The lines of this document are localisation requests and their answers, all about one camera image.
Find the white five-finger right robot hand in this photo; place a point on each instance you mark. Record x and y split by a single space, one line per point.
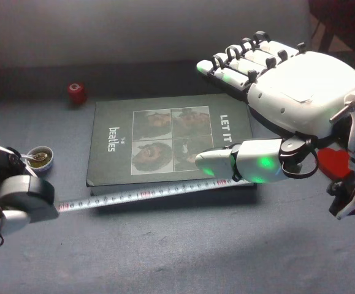
303 92

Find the measuring tape strip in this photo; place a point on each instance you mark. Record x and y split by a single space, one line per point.
27 190

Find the black Let It Be album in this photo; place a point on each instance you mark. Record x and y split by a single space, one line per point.
109 171

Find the red heart toy block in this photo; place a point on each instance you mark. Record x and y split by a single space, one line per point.
333 162

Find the small toy soup bowl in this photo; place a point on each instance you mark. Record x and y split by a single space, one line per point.
40 157

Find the red toy cylinder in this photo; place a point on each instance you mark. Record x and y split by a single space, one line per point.
76 95

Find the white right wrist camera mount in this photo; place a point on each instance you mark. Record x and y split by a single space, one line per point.
349 196

